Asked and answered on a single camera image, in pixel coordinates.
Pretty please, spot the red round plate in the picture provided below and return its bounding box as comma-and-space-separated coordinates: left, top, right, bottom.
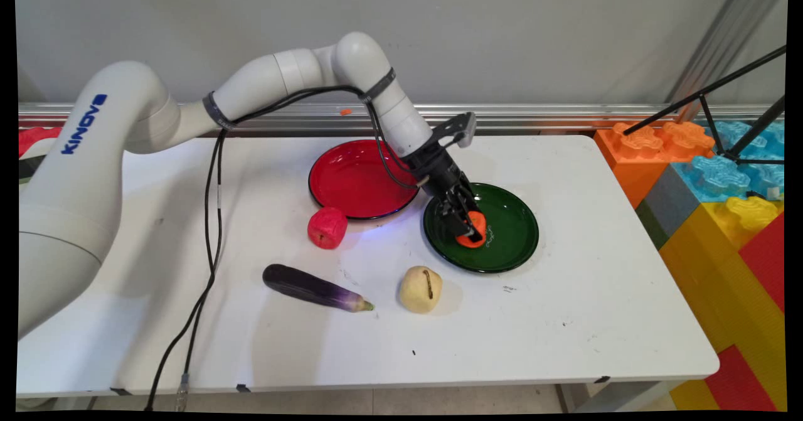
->
308, 139, 423, 221

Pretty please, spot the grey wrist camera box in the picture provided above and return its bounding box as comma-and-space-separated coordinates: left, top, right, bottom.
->
430, 112, 477, 149

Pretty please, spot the purple toy eggplant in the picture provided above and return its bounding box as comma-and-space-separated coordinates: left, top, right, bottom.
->
262, 264, 376, 313

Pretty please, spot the red object behind arm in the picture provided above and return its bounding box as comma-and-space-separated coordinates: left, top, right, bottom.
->
19, 127, 65, 158

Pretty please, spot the orange toy vegetable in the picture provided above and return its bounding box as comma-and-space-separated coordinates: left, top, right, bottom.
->
455, 211, 487, 249

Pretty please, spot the black cable with USB plug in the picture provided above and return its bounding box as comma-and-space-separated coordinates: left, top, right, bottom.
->
174, 85, 427, 412

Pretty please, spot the black tripod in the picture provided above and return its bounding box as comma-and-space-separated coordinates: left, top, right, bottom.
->
621, 45, 788, 202

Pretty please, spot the green round plate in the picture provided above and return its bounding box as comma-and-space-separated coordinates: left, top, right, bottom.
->
423, 183, 540, 275

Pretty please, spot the yellow giant building block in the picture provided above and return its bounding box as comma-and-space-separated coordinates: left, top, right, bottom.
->
659, 196, 786, 412

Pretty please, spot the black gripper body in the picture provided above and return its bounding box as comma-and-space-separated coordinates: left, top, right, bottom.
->
401, 137, 479, 221

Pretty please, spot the beige toy potato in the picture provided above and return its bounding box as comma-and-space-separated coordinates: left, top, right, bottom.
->
398, 265, 444, 314

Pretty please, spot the grey giant building block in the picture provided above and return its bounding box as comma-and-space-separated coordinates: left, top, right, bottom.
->
635, 165, 700, 250

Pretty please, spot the grey table leg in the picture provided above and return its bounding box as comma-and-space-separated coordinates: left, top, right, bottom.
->
555, 380, 681, 413

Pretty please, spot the red toy fruit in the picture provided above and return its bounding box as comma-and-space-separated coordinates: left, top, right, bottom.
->
307, 206, 349, 250

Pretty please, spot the orange giant building block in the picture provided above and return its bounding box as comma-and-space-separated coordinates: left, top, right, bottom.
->
593, 122, 716, 210

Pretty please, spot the red giant building block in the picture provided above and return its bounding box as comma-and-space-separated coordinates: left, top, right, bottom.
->
738, 214, 786, 314
704, 344, 779, 412

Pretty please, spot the aluminium rail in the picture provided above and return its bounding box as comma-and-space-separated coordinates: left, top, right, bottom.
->
19, 102, 785, 137

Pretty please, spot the blue giant building block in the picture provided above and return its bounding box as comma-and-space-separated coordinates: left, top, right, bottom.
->
671, 120, 785, 203

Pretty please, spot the black arm strap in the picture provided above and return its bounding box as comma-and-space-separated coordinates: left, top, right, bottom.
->
358, 67, 398, 104
201, 90, 238, 129

